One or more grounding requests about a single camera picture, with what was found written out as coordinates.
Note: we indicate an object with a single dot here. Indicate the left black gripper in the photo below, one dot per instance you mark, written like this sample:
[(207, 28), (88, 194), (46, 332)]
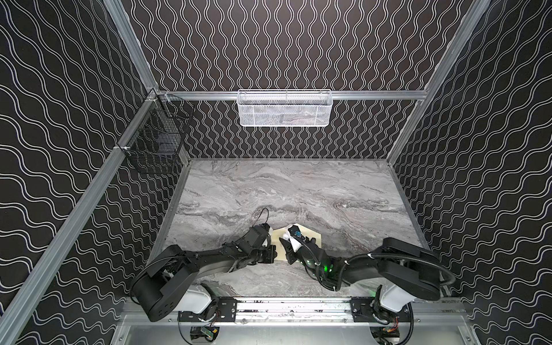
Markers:
[(266, 251)]

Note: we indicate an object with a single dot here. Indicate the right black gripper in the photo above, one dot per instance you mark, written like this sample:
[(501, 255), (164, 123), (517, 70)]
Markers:
[(291, 253)]

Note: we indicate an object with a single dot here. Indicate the cream yellow envelope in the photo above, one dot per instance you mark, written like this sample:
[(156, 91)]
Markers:
[(307, 233)]

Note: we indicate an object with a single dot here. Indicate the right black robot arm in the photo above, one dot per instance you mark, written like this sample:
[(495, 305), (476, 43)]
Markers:
[(411, 272)]

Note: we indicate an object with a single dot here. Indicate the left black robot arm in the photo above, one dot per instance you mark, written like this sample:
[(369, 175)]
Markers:
[(163, 283)]

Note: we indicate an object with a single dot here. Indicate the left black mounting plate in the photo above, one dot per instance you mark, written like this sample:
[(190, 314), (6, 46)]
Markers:
[(218, 310)]

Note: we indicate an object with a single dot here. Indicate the black mounting plate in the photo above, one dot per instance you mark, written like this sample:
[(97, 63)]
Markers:
[(218, 310), (370, 310)]

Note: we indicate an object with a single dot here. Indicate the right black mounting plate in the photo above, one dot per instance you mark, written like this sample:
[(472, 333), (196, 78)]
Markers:
[(370, 310)]

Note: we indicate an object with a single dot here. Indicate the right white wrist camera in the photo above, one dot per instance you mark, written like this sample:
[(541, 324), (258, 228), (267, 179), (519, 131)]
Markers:
[(293, 236)]

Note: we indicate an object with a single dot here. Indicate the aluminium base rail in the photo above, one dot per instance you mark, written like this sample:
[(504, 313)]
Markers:
[(328, 311)]

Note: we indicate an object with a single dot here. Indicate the white wire mesh basket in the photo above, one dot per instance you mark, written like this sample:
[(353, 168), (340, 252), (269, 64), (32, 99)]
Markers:
[(284, 108)]

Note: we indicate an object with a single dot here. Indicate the black wire basket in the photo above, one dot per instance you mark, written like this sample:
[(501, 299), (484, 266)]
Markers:
[(155, 148)]

